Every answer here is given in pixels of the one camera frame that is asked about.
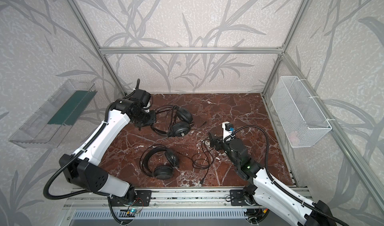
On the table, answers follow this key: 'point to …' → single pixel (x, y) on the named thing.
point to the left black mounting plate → (137, 198)
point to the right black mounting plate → (237, 198)
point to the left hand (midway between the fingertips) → (157, 117)
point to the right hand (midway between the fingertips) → (216, 126)
